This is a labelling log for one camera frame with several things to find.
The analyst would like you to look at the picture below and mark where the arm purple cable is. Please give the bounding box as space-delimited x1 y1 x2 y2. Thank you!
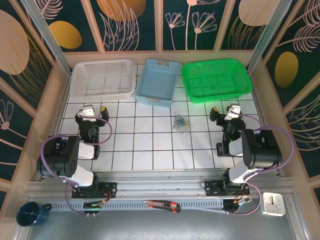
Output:
39 113 113 216
226 112 294 216

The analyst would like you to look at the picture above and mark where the grey perforated cable duct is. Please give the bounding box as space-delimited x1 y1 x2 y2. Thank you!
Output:
49 199 227 212

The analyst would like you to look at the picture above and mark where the small circuit board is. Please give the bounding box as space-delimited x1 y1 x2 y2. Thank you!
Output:
82 199 106 213
223 198 252 213

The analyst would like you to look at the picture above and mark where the white plastic basket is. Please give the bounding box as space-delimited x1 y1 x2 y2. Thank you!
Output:
69 58 136 99

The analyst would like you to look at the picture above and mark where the green plastic basket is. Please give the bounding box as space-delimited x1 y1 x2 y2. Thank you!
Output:
180 57 253 105

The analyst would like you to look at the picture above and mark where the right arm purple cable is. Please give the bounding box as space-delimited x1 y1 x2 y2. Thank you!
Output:
226 112 294 216

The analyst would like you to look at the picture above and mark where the dark blue mug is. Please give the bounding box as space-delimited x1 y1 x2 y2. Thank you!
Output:
16 201 53 228

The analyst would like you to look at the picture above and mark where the aluminium rail beam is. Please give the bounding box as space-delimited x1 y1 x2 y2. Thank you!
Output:
24 181 295 201

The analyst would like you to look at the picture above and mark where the light blue plastic basket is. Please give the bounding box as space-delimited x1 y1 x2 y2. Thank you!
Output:
135 58 181 109

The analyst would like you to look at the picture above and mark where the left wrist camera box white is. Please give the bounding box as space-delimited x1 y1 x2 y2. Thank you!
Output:
79 104 97 123

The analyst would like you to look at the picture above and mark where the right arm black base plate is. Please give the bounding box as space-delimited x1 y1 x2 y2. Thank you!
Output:
204 179 251 198

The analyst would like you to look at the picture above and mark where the orange black utility knife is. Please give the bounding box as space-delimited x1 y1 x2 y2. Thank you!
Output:
143 199 182 214

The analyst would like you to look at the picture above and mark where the aluminium frame post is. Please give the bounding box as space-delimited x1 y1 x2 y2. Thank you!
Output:
245 0 287 72
19 0 73 77

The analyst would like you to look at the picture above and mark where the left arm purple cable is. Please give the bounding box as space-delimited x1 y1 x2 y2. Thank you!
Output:
39 113 113 216

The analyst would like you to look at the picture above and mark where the white square clock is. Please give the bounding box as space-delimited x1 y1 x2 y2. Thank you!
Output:
259 191 286 217

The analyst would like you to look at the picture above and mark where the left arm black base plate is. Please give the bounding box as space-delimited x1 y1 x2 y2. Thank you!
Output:
71 181 118 200

